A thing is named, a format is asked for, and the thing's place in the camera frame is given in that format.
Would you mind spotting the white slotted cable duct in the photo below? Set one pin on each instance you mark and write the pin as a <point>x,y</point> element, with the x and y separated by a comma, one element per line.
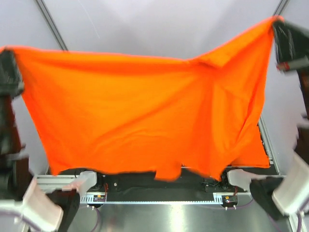
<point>93,199</point>

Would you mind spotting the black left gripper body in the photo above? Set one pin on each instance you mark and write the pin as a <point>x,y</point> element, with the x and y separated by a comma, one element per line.
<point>11,84</point>

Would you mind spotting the orange t-shirt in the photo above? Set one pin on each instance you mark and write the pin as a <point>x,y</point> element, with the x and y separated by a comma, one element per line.
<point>253,154</point>
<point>117,113</point>

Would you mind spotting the folded orange t-shirt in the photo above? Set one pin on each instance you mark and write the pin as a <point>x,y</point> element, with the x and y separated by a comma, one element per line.
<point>253,154</point>

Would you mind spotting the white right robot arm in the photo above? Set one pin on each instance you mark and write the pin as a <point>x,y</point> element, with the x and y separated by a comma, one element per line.
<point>282,196</point>

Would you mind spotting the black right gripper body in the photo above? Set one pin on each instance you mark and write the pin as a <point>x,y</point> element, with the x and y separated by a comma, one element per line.
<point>292,54</point>

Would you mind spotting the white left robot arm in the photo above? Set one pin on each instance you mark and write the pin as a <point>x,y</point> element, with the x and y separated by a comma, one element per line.
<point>44,207</point>

